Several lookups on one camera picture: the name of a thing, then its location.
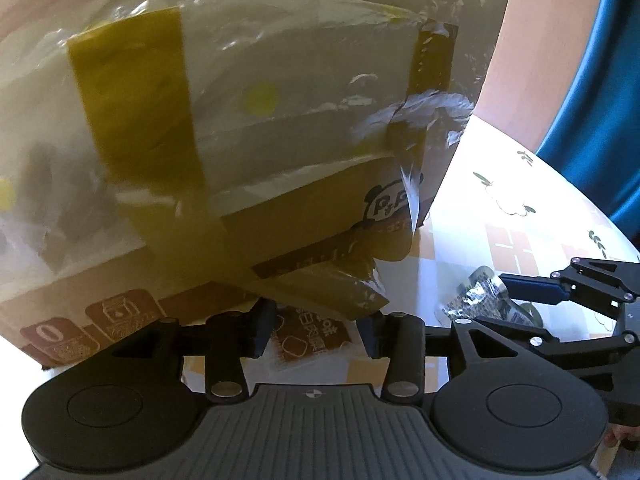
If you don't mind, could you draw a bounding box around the clear plastic liner bag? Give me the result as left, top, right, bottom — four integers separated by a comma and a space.
0, 0, 494, 261

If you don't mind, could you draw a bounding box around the silver snack packet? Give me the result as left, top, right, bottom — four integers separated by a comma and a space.
434, 266, 547, 332

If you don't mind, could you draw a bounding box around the blue curtain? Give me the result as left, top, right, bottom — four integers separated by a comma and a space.
534, 0, 640, 242

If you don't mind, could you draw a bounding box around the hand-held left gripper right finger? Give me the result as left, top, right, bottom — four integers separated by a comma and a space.
357, 310, 547, 402

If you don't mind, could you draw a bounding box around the person's right hand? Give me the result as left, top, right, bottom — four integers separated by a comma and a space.
604, 422, 640, 449

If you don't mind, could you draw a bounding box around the checkered floral tablecloth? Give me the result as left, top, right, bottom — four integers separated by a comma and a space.
180, 115, 640, 461

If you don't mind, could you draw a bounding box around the brown cardboard box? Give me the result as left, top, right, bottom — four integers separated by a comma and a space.
0, 0, 482, 372

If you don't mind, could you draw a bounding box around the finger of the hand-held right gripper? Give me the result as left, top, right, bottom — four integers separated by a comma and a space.
499, 257, 640, 322
479, 314, 640, 382

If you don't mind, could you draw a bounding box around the light wooden board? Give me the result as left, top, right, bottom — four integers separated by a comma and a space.
474, 0, 617, 152

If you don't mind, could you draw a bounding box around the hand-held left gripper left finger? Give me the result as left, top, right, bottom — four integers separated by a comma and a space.
112, 300, 279, 402

